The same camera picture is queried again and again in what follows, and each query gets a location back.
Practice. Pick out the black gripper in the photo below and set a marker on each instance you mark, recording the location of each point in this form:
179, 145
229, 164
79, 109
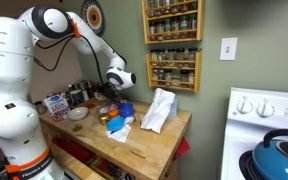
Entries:
109, 92

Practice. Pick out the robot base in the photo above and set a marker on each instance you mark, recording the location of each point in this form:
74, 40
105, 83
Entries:
44, 167

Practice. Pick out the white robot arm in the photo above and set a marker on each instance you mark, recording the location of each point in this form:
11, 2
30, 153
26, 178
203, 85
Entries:
20, 138

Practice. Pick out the orange lid cup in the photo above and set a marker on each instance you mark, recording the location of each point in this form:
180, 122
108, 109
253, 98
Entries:
113, 113

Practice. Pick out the yellow lid jar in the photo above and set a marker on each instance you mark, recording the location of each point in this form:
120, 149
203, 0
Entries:
103, 118

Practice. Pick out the blue plastic lid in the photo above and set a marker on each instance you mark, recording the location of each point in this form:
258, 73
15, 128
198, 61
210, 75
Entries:
115, 124

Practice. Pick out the white ceramic bowl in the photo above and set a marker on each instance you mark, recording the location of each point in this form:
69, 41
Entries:
78, 113

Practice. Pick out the blue cup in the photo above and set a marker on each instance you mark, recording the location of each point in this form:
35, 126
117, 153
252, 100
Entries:
126, 110

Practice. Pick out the snack bag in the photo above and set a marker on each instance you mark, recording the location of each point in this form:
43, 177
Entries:
58, 107

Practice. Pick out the white crumpled bag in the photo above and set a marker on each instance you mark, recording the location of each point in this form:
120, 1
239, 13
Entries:
158, 110

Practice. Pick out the lower wooden spice rack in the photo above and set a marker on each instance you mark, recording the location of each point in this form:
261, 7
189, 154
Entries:
174, 74

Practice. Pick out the wooden spice rack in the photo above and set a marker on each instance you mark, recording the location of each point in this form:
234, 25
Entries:
174, 74
166, 21

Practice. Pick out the upper wooden spice rack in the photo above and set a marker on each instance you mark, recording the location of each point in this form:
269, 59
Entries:
166, 21

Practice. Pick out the white stove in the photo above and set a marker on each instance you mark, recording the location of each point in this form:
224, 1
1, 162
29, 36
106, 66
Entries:
251, 114

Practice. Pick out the blue kettle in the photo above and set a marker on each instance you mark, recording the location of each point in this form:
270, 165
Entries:
268, 160

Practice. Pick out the decorative wall plate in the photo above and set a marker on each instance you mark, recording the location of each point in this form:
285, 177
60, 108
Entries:
92, 14

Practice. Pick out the white light switch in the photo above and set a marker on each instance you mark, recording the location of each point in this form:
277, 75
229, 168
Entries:
228, 49

